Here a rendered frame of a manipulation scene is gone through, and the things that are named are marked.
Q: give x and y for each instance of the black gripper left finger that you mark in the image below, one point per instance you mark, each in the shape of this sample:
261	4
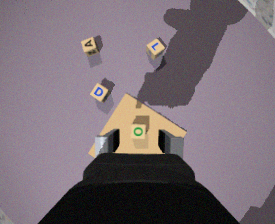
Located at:
107	143

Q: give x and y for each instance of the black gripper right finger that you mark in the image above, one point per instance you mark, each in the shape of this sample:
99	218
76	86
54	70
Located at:
170	144

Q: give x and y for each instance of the tan flat mat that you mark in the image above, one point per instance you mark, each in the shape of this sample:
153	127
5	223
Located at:
131	111

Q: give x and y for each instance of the tan letter block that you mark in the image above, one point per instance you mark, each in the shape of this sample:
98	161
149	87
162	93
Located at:
155	48
100	93
138	131
90	46

